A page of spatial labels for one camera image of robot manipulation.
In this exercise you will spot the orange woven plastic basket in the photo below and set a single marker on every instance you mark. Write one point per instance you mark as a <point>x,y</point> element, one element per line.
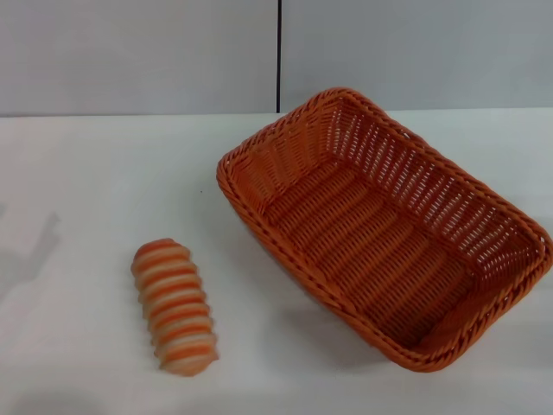
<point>367,259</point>

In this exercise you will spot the orange white striped bread roll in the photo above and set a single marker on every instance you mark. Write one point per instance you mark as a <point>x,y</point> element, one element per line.
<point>175,307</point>

